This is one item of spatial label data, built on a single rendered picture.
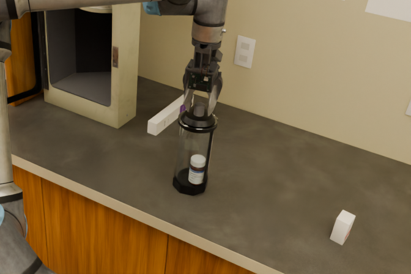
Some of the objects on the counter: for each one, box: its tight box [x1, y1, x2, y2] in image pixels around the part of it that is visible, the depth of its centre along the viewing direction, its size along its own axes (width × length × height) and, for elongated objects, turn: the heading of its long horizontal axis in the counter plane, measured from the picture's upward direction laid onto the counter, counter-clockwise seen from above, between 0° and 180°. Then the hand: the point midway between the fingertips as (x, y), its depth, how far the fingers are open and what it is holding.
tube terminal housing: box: [43, 2, 141, 129], centre depth 152 cm, size 25×32×77 cm
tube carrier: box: [175, 110, 218, 187], centre depth 129 cm, size 11×11×21 cm
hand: (199, 107), depth 122 cm, fingers open, 4 cm apart
